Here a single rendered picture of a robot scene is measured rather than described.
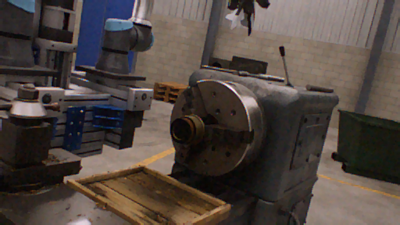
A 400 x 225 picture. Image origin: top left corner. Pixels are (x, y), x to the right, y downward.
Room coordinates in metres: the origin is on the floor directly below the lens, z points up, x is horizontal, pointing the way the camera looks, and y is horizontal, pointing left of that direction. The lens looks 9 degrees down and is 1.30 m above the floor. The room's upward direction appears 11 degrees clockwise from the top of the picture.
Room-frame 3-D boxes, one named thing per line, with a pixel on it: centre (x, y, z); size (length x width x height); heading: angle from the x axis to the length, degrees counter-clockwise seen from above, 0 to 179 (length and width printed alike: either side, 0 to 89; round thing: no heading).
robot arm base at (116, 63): (1.58, 0.42, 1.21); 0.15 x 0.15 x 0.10
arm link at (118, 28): (1.59, 0.41, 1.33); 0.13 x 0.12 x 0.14; 152
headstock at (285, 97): (1.51, -0.28, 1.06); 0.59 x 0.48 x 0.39; 146
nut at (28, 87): (0.70, 0.34, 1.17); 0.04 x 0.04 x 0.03
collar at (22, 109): (0.70, 0.34, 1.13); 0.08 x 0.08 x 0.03
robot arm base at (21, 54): (1.14, 0.64, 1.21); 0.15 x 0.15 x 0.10
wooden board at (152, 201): (0.94, 0.09, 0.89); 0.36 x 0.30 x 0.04; 56
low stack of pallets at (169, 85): (9.47, 0.70, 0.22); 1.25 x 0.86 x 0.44; 165
